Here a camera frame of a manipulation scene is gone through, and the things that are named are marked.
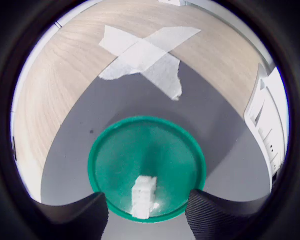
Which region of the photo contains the small white plastic terminal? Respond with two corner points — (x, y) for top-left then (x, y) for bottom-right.
(131, 175), (161, 219)

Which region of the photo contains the dark grey mat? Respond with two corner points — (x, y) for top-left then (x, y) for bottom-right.
(41, 56), (273, 240)

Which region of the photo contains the white tape strip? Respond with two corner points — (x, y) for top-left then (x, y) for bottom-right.
(98, 26), (202, 81)
(98, 24), (183, 101)

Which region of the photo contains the round green lid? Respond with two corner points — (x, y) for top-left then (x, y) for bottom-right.
(87, 115), (207, 223)

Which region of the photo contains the silver cable duct with sockets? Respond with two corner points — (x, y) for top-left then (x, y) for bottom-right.
(243, 63), (289, 176)

